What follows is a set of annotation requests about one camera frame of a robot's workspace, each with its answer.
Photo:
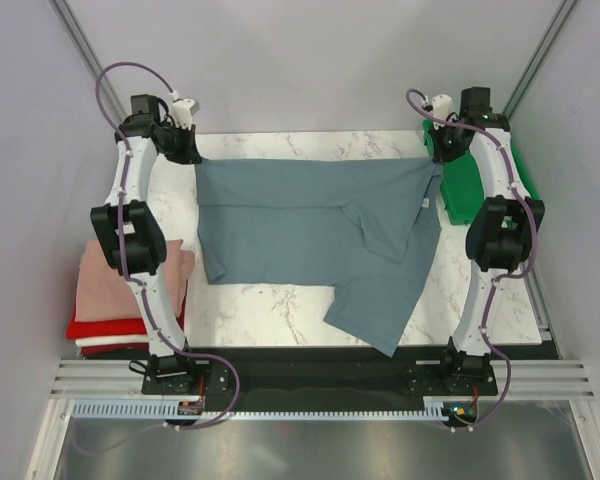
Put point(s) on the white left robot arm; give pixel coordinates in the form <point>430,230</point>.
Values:
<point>129,235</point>

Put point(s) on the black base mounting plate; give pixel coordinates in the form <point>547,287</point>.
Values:
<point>339,378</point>

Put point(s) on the pink folded t shirt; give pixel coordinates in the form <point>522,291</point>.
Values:
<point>103,295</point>

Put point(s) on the light blue cable duct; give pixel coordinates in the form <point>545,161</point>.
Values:
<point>427,410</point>

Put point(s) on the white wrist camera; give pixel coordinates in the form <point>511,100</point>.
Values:
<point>440,106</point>
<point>182,111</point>

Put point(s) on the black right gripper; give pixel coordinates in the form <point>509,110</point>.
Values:
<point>441,154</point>

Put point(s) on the dark red folded t shirt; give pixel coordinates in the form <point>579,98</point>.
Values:
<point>88,351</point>

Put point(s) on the aluminium frame rail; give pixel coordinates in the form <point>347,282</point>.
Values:
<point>96,379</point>

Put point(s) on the green plastic tray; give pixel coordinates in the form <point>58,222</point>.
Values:
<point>461,188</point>

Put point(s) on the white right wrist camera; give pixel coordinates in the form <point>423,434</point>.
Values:
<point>440,106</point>

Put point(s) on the blue grey t shirt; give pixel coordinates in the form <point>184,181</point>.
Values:
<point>369,229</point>

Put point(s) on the white folded t shirt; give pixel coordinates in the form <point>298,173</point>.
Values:
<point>98,341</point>

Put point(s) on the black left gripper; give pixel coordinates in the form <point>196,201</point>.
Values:
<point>189,155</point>

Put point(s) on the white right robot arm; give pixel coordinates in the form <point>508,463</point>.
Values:
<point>501,241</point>

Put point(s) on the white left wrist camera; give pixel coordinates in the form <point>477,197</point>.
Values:
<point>182,111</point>

